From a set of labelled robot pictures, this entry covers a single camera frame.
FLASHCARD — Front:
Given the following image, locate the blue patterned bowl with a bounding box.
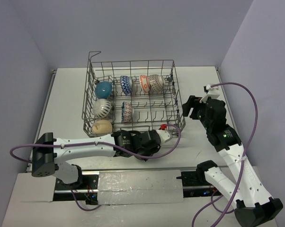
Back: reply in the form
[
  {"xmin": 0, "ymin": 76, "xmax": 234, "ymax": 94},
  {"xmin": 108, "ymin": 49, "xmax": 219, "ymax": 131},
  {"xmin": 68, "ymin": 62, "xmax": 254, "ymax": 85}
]
[{"xmin": 122, "ymin": 102, "xmax": 134, "ymax": 123}]

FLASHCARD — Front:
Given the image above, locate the yellow bowl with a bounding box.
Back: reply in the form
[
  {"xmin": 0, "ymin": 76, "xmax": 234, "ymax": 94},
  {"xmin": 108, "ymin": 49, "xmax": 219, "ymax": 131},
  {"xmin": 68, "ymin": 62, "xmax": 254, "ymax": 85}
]
[{"xmin": 91, "ymin": 119, "xmax": 113, "ymax": 136}]

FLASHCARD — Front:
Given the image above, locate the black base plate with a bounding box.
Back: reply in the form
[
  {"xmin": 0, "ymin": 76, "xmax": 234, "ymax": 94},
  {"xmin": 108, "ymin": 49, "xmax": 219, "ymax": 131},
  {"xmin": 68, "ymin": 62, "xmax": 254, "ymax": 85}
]
[
  {"xmin": 176, "ymin": 171, "xmax": 216, "ymax": 198},
  {"xmin": 53, "ymin": 174, "xmax": 99, "ymax": 205}
]

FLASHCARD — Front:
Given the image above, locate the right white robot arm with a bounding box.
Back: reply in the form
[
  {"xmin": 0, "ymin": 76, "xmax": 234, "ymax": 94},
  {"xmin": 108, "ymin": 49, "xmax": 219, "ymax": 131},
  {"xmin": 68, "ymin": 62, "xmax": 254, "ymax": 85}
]
[{"xmin": 182, "ymin": 96, "xmax": 283, "ymax": 227}]

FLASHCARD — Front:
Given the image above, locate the plain blue bowl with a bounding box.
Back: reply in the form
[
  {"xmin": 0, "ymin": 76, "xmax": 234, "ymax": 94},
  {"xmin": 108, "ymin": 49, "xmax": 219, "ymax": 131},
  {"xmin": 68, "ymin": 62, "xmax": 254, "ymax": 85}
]
[{"xmin": 95, "ymin": 81, "xmax": 113, "ymax": 99}]

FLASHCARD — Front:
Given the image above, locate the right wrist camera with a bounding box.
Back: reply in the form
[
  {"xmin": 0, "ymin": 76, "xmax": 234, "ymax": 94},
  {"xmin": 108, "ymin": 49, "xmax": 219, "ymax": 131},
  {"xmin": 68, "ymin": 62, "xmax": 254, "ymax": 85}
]
[{"xmin": 199, "ymin": 84, "xmax": 220, "ymax": 103}]

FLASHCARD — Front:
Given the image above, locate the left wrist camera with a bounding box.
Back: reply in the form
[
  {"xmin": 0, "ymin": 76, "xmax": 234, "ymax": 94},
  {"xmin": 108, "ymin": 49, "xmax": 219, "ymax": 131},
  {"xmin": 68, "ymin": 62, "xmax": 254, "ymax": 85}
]
[{"xmin": 156, "ymin": 124, "xmax": 172, "ymax": 145}]

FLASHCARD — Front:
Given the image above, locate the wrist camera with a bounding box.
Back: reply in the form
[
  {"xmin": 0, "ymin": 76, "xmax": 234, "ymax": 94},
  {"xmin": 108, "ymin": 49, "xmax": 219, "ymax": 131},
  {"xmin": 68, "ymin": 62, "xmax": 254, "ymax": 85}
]
[
  {"xmin": 199, "ymin": 84, "xmax": 220, "ymax": 103},
  {"xmin": 156, "ymin": 124, "xmax": 172, "ymax": 145}
]

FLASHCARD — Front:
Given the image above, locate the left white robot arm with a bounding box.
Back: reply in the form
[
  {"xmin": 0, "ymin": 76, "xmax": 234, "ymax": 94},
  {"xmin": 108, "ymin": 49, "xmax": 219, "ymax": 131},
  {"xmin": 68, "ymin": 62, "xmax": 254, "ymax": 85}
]
[{"xmin": 31, "ymin": 129, "xmax": 171, "ymax": 189}]

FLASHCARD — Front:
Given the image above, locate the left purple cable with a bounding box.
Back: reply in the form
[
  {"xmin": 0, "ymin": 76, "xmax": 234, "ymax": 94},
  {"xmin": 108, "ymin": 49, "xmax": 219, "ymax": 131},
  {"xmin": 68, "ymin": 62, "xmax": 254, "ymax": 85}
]
[{"xmin": 9, "ymin": 124, "xmax": 181, "ymax": 211}]

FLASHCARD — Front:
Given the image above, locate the red patterned bowl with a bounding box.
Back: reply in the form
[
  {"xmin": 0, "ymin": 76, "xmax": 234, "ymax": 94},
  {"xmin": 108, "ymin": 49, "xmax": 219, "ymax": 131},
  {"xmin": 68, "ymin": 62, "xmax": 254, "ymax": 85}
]
[{"xmin": 120, "ymin": 75, "xmax": 133, "ymax": 96}]

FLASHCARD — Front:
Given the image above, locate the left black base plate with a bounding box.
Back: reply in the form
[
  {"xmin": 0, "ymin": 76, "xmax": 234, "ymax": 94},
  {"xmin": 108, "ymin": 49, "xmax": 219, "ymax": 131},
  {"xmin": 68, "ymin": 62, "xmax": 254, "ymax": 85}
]
[{"xmin": 53, "ymin": 174, "xmax": 99, "ymax": 205}]

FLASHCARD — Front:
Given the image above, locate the orange floral bowl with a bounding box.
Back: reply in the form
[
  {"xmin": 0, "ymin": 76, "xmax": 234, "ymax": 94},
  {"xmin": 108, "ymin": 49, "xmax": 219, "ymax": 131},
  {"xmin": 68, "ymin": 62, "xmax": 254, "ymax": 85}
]
[{"xmin": 140, "ymin": 75, "xmax": 151, "ymax": 94}]

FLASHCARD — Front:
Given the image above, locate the grey wire dish rack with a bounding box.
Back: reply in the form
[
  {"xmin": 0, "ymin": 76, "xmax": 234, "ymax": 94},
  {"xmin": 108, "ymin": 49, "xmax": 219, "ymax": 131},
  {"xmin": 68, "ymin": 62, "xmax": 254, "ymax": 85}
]
[{"xmin": 81, "ymin": 51, "xmax": 185, "ymax": 137}]

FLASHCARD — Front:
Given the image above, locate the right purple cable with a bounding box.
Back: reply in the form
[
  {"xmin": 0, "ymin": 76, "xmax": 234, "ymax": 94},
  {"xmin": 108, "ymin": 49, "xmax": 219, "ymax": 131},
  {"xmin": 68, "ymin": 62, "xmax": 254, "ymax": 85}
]
[{"xmin": 191, "ymin": 82, "xmax": 258, "ymax": 227}]

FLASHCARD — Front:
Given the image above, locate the purple cable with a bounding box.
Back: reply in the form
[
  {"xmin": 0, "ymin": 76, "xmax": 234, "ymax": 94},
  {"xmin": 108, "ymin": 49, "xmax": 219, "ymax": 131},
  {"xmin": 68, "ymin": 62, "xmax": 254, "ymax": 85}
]
[
  {"xmin": 191, "ymin": 82, "xmax": 258, "ymax": 227},
  {"xmin": 9, "ymin": 124, "xmax": 181, "ymax": 211}
]

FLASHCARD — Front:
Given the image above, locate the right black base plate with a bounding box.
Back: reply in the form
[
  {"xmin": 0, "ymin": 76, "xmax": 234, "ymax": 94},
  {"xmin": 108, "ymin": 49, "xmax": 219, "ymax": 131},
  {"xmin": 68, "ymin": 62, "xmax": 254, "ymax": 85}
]
[{"xmin": 176, "ymin": 171, "xmax": 216, "ymax": 198}]

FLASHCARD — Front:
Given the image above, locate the grey patterned bowl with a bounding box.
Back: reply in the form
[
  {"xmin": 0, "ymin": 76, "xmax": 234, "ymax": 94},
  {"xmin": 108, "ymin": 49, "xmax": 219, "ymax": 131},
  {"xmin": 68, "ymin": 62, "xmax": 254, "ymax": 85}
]
[{"xmin": 148, "ymin": 74, "xmax": 165, "ymax": 93}]

